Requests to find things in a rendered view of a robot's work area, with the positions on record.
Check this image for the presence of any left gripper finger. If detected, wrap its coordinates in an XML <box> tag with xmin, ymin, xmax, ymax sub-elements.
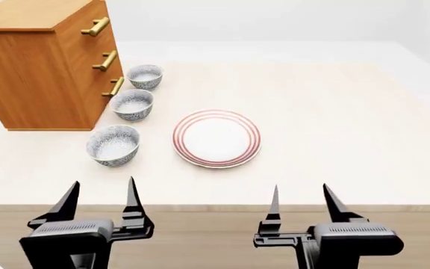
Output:
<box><xmin>27</xmin><ymin>180</ymin><xmax>81</xmax><ymax>229</ymax></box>
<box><xmin>120</xmin><ymin>176</ymin><xmax>155</xmax><ymax>229</ymax></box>

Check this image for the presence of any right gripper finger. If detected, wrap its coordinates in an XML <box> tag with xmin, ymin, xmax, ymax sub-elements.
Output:
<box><xmin>258</xmin><ymin>184</ymin><xmax>284</xmax><ymax>235</ymax></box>
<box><xmin>322</xmin><ymin>182</ymin><xmax>370</xmax><ymax>224</ymax></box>

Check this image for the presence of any large patterned grey bowl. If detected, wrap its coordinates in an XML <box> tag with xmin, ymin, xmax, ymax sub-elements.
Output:
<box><xmin>85</xmin><ymin>124</ymin><xmax>141</xmax><ymax>168</ymax></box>

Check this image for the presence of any white plate with red rings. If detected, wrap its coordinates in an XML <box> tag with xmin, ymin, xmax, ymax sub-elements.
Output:
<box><xmin>172</xmin><ymin>108</ymin><xmax>263</xmax><ymax>170</ymax></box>

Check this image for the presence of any medium patterned grey bowl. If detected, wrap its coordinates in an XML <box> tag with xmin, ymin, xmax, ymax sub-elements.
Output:
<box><xmin>109</xmin><ymin>89</ymin><xmax>155</xmax><ymax>123</ymax></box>

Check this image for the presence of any small patterned grey bowl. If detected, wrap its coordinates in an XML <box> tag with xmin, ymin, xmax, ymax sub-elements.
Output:
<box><xmin>126</xmin><ymin>64</ymin><xmax>163</xmax><ymax>90</ymax></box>

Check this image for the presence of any wooden drawer cabinet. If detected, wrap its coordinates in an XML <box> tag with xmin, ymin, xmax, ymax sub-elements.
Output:
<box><xmin>0</xmin><ymin>0</ymin><xmax>125</xmax><ymax>132</ymax></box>

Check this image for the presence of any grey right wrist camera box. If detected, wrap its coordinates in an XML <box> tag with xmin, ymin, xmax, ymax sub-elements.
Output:
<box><xmin>313</xmin><ymin>222</ymin><xmax>396</xmax><ymax>240</ymax></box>

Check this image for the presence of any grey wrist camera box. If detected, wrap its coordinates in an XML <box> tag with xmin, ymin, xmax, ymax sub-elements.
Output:
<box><xmin>31</xmin><ymin>219</ymin><xmax>116</xmax><ymax>240</ymax></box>
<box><xmin>313</xmin><ymin>222</ymin><xmax>396</xmax><ymax>240</ymax></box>

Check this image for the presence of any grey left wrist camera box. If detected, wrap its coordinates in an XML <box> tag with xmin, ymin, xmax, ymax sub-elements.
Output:
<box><xmin>31</xmin><ymin>219</ymin><xmax>116</xmax><ymax>240</ymax></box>

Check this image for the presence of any brass cabinet drawer handle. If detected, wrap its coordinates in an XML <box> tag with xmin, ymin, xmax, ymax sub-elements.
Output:
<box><xmin>101</xmin><ymin>76</ymin><xmax>125</xmax><ymax>99</ymax></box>
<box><xmin>92</xmin><ymin>49</ymin><xmax>118</xmax><ymax>72</ymax></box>
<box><xmin>81</xmin><ymin>16</ymin><xmax>110</xmax><ymax>38</ymax></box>

